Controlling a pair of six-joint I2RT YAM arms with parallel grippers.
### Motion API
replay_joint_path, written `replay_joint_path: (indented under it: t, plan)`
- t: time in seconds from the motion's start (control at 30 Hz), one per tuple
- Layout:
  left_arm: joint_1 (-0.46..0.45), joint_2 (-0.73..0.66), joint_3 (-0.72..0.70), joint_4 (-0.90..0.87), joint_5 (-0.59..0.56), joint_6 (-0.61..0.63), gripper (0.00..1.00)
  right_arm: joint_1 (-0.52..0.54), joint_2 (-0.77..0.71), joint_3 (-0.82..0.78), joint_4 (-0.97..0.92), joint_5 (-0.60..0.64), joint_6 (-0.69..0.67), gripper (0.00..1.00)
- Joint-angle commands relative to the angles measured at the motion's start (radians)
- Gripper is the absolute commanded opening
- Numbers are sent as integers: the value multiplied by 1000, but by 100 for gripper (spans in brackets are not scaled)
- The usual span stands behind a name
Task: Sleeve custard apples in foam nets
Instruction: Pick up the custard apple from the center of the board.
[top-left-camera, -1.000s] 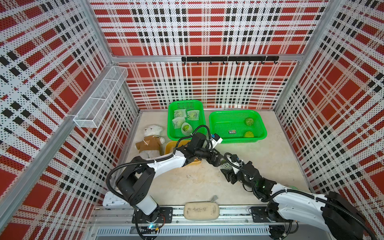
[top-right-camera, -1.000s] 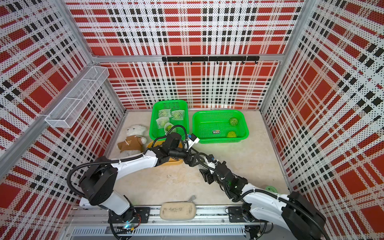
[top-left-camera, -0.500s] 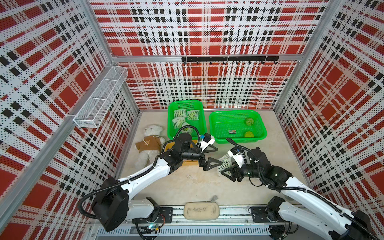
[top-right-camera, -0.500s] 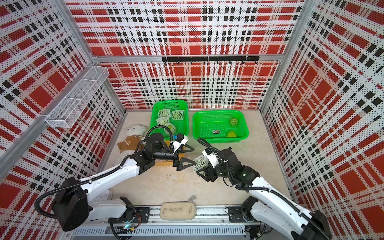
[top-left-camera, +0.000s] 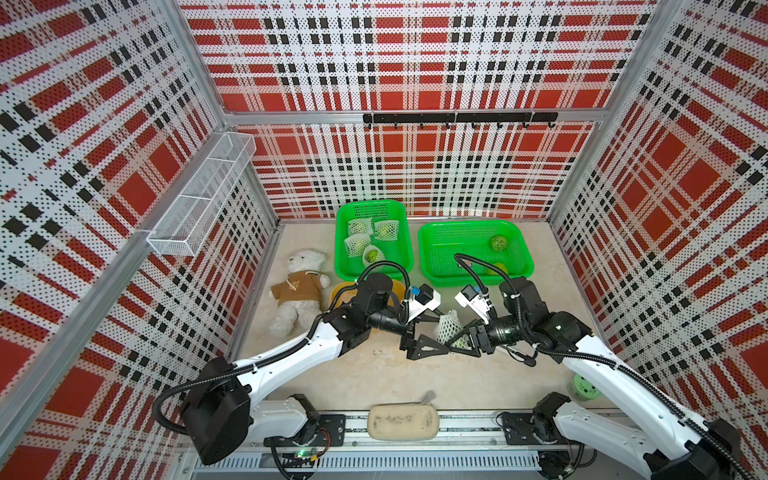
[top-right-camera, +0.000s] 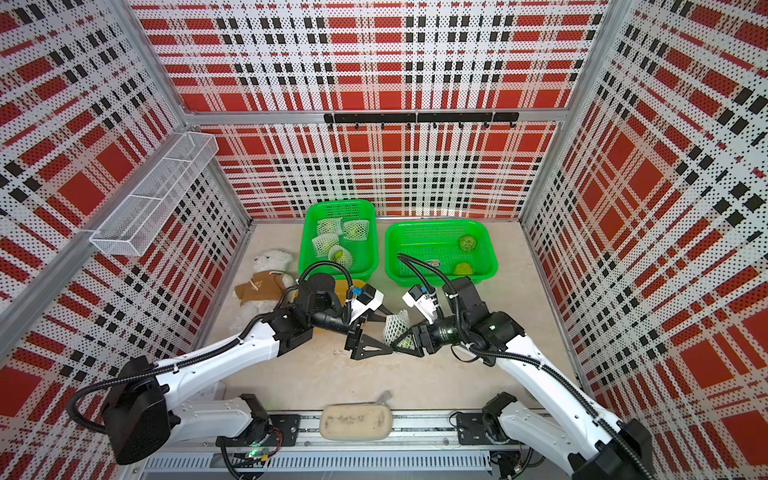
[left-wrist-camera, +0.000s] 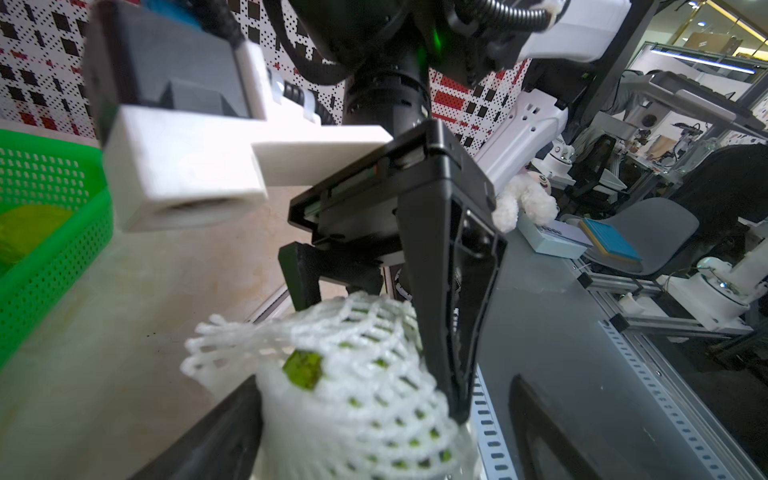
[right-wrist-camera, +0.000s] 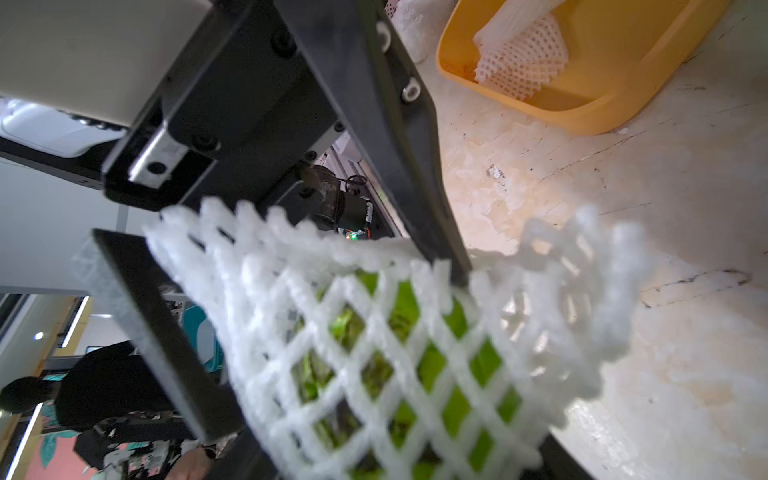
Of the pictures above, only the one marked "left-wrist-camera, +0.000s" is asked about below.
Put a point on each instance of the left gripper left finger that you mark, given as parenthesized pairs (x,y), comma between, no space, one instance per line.
(222,445)

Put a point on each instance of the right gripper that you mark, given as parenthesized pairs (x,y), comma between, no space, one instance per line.
(452,250)

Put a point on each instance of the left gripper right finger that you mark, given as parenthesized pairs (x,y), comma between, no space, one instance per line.
(551,445)

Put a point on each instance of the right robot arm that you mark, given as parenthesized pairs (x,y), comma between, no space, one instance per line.
(384,52)

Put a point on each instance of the green basket with fruit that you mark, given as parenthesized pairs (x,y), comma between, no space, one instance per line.
(56,218)

